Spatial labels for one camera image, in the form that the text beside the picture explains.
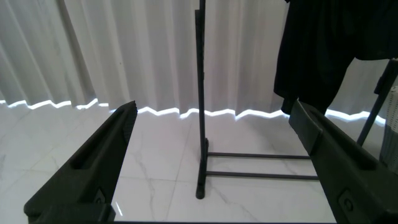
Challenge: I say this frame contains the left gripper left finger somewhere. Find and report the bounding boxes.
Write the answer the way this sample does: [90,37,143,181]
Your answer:
[24,100,138,222]

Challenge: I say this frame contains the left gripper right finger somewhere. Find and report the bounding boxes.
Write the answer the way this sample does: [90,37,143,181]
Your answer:
[288,99,398,222]

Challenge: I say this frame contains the black garment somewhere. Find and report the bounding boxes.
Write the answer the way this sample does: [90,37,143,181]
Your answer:
[273,0,398,115]

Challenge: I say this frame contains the white laundry basket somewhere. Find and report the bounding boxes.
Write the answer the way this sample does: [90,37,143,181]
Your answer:
[379,85,398,175]

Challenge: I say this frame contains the black clothes rack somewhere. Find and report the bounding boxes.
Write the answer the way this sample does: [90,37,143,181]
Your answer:
[194,0,398,200]

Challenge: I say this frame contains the white curtain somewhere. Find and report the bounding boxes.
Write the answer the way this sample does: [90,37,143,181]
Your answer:
[0,0,392,127]

